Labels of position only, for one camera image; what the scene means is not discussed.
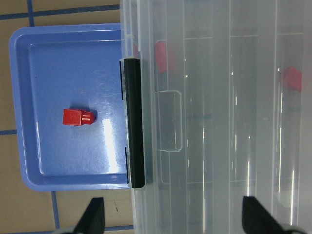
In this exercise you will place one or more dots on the black box latch handle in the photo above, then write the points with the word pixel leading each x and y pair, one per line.
pixel 130 78

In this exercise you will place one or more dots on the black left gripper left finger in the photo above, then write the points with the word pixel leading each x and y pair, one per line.
pixel 93 219

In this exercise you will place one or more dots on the clear plastic storage box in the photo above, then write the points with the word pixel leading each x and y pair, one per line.
pixel 131 48

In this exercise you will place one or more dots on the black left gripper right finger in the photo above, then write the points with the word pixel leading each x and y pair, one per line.
pixel 257 220

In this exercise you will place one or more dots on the red block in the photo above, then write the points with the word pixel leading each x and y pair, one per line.
pixel 160 56
pixel 77 117
pixel 292 79

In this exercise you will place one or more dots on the clear plastic box lid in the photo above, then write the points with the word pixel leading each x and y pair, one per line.
pixel 219 124

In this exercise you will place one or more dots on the blue plastic tray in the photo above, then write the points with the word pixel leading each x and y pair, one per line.
pixel 68 107

